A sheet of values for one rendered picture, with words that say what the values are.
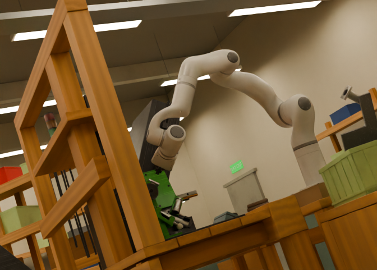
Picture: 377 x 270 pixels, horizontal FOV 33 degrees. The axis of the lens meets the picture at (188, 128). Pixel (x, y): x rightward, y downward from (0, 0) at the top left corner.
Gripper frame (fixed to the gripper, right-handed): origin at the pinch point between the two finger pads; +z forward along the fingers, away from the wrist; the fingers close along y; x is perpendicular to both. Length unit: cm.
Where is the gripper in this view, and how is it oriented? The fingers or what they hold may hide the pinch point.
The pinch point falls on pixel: (159, 169)
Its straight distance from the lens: 293.0
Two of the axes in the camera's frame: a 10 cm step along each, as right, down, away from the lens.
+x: -3.2, 7.1, -6.2
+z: -2.8, 5.6, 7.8
